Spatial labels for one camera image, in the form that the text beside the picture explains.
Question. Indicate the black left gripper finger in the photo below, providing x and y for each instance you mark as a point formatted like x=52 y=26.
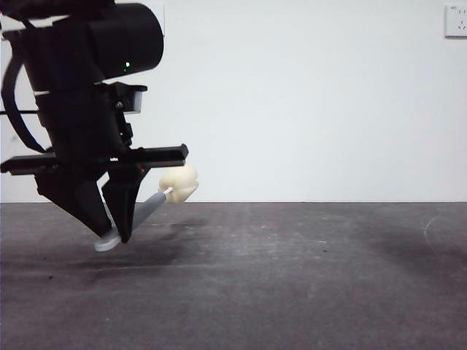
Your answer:
x=73 y=197
x=124 y=197

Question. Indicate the pale grey left wrist camera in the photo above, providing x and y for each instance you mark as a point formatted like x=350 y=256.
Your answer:
x=137 y=102

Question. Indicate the white wall socket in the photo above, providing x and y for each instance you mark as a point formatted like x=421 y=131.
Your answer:
x=457 y=22
x=162 y=9

